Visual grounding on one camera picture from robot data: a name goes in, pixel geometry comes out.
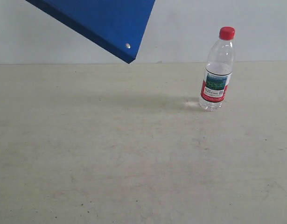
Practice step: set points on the blue ring binder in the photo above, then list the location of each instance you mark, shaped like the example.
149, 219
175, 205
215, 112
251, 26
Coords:
117, 26

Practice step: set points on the clear plastic water bottle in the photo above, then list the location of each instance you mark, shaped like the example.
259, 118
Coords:
218, 70

